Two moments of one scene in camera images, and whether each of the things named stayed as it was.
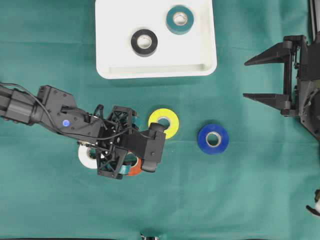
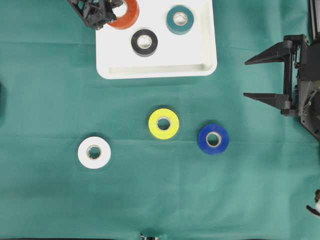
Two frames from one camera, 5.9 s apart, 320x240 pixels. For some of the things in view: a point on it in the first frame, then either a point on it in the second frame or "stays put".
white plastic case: [191, 54] stays put
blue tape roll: [217, 130] stays put
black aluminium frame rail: [314, 16] stays put
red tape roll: [133, 171] → [130, 18]
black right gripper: [301, 62] stays put
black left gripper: [116, 124] → [96, 13]
